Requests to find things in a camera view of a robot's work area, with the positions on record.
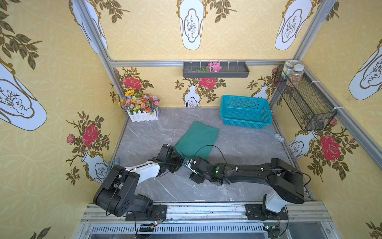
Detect green long pants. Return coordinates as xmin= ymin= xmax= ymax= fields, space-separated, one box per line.
xmin=174 ymin=121 xmax=219 ymax=160

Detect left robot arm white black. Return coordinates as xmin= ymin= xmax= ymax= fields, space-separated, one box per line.
xmin=93 ymin=152 xmax=183 ymax=221

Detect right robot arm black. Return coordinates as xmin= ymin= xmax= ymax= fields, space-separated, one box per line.
xmin=185 ymin=157 xmax=305 ymax=221

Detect flower box white fence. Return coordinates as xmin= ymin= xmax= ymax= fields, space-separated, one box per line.
xmin=118 ymin=90 xmax=160 ymax=122

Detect teal plastic basket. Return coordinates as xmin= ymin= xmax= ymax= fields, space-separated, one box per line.
xmin=220 ymin=95 xmax=273 ymax=129

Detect pink artificial flower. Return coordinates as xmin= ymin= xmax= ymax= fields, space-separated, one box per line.
xmin=207 ymin=62 xmax=222 ymax=72

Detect jar with colourful beads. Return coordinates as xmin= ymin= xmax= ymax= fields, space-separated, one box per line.
xmin=286 ymin=64 xmax=305 ymax=87

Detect jar with yellow label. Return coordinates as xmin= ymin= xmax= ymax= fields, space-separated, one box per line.
xmin=281 ymin=59 xmax=299 ymax=79

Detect toy rake yellow handle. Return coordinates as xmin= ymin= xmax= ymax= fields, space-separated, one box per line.
xmin=109 ymin=158 xmax=120 ymax=169

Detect small brush clear handle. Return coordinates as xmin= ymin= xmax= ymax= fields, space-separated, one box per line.
xmin=263 ymin=127 xmax=285 ymax=143

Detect dark grey wall shelf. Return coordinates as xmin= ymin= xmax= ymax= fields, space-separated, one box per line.
xmin=183 ymin=60 xmax=250 ymax=78

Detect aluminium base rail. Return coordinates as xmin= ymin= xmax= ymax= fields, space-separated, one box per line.
xmin=74 ymin=202 xmax=341 ymax=239

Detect black wire mesh basket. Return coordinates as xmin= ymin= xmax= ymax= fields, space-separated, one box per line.
xmin=271 ymin=65 xmax=337 ymax=132

